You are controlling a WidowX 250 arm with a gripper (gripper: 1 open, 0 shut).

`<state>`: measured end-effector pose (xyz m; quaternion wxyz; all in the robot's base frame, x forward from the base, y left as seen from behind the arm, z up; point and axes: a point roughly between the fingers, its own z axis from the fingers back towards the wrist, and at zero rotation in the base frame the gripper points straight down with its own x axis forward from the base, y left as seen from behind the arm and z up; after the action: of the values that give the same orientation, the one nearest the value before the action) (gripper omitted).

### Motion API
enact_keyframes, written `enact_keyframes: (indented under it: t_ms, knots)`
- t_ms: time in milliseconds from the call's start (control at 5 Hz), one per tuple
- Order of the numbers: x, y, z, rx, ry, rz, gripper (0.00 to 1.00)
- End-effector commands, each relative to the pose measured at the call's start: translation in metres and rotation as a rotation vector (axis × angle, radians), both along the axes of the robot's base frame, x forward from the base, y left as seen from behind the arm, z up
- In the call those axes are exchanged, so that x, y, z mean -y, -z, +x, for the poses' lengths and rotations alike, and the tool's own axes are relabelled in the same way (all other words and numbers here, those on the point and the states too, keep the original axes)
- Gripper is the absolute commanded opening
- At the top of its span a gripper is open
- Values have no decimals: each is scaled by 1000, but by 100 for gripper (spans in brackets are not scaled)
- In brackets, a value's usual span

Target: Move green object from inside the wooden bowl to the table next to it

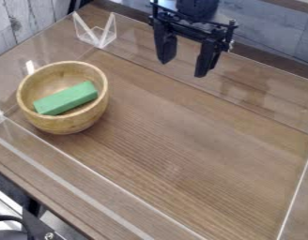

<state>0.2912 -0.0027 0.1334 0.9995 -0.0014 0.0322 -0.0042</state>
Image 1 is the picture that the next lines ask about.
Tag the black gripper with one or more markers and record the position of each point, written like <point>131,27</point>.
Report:
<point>196,19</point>

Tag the wooden bowl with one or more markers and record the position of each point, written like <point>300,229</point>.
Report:
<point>49,80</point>

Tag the black metal table bracket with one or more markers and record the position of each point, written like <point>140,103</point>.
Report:
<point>37,229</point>

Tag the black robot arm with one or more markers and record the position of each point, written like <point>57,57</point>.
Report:
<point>195,20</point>

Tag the clear acrylic corner bracket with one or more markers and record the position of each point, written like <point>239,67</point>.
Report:
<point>96,36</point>

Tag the green rectangular block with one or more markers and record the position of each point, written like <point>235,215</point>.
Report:
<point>67,99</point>

